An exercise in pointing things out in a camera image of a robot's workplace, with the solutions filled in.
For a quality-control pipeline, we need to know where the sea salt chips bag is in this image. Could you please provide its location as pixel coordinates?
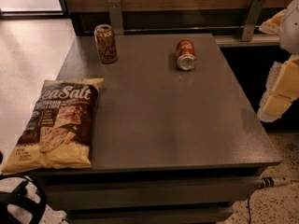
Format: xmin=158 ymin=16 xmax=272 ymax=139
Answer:
xmin=2 ymin=78 xmax=104 ymax=175

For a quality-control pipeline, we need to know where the black chair base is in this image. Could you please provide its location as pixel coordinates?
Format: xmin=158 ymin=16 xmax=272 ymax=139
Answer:
xmin=0 ymin=175 xmax=47 ymax=224

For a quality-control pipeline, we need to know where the right metal bracket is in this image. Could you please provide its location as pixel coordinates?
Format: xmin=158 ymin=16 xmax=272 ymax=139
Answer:
xmin=240 ymin=0 xmax=265 ymax=42

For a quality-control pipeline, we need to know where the red coke can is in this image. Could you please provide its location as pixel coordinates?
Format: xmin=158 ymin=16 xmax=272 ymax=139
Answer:
xmin=176 ymin=39 xmax=195 ymax=71

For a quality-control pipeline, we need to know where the black cable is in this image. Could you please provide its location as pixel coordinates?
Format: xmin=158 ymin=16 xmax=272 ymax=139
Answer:
xmin=247 ymin=194 xmax=252 ymax=224

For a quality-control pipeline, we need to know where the left metal bracket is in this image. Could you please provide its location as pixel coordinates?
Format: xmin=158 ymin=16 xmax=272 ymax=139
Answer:
xmin=107 ymin=0 xmax=124 ymax=35

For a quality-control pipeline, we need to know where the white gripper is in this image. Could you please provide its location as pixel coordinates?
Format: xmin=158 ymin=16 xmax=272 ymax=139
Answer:
xmin=257 ymin=0 xmax=299 ymax=122

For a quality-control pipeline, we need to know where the metal bracket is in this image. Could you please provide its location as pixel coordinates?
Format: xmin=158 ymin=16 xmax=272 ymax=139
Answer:
xmin=240 ymin=0 xmax=265 ymax=42
xmin=107 ymin=0 xmax=124 ymax=35

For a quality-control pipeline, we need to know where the brown gold soda can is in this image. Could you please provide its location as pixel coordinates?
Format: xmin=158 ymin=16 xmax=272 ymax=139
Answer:
xmin=94 ymin=24 xmax=118 ymax=63

